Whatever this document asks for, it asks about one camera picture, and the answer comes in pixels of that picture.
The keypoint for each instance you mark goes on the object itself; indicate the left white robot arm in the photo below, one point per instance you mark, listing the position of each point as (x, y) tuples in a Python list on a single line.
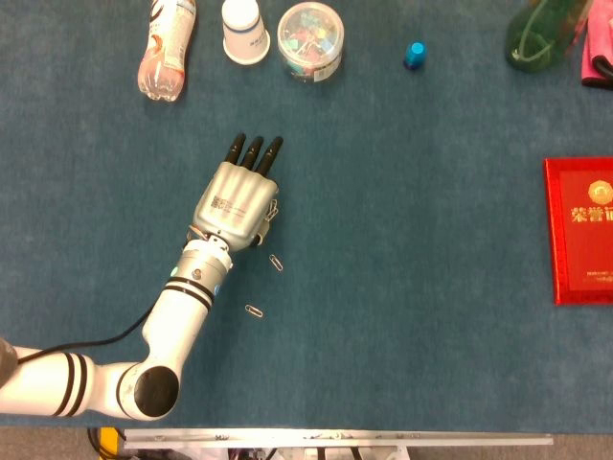
[(172, 326)]

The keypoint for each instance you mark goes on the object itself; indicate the pink cloth with black trim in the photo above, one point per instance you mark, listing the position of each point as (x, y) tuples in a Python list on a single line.
[(596, 52)]

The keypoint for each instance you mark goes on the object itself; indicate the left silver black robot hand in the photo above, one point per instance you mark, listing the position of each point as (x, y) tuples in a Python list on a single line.
[(234, 206)]

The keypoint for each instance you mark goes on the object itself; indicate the clear jar of binder clips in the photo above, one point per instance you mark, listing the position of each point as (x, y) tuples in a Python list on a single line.
[(310, 43)]

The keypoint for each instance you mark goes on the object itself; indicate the white paper cup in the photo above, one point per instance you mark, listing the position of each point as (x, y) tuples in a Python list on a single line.
[(244, 33)]

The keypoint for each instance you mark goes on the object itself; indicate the small blue stamp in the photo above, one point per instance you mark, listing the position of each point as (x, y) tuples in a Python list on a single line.
[(415, 55)]

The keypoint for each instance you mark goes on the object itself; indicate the clear plastic drink bottle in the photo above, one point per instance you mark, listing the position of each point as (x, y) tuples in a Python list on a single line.
[(165, 52)]

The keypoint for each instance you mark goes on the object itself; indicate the yellow plastic part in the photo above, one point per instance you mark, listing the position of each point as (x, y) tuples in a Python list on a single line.
[(110, 438)]

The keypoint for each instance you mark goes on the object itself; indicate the red certificate book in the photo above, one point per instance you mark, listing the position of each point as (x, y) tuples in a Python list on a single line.
[(584, 239)]

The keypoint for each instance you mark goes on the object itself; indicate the blue felt table mat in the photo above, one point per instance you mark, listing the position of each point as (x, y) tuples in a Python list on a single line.
[(383, 215)]

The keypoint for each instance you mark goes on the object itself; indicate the green glass bottle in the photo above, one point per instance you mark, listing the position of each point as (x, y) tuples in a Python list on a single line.
[(541, 38)]

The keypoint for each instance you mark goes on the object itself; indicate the aluminium rail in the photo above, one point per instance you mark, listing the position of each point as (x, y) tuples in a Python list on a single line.
[(335, 438)]

